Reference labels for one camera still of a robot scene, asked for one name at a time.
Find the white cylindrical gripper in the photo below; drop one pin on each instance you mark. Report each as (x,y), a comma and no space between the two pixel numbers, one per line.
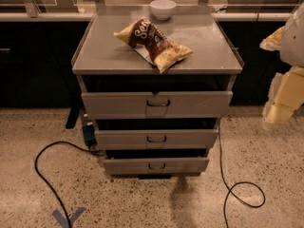
(294,45)

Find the grey top drawer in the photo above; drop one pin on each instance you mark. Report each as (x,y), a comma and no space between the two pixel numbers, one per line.
(144,105)

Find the grey middle drawer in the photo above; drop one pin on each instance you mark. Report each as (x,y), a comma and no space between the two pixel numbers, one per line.
(155,139)

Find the grey metal drawer cabinet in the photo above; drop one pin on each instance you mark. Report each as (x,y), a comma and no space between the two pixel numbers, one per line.
(104,63)

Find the white ceramic bowl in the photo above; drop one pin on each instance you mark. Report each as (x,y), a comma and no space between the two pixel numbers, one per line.
(163,9)

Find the brown yellow chip bag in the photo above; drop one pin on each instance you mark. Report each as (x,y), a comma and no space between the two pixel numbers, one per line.
(150,43)

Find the blue power adapter box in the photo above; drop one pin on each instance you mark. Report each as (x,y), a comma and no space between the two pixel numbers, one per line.
(89,136)

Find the blue tape floor marker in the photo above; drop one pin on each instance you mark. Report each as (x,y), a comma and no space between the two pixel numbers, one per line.
(67,222)

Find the dark counter with rail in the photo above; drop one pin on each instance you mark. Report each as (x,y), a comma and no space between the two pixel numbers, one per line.
(35,62)

